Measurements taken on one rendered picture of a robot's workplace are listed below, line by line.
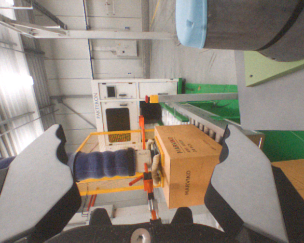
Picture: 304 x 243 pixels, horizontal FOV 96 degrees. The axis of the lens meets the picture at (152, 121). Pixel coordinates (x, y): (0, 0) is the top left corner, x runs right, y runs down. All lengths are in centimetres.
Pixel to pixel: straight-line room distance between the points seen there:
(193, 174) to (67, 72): 978
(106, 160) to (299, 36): 110
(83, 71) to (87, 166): 900
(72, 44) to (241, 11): 1006
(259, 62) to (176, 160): 62
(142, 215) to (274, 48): 202
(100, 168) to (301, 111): 108
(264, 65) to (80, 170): 116
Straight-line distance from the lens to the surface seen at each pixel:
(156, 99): 124
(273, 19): 35
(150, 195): 87
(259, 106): 56
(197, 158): 93
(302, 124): 49
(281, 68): 49
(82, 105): 1018
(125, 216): 211
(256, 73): 54
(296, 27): 39
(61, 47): 1043
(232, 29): 32
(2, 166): 146
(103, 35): 365
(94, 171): 117
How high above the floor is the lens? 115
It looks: 7 degrees down
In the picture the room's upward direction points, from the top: 93 degrees counter-clockwise
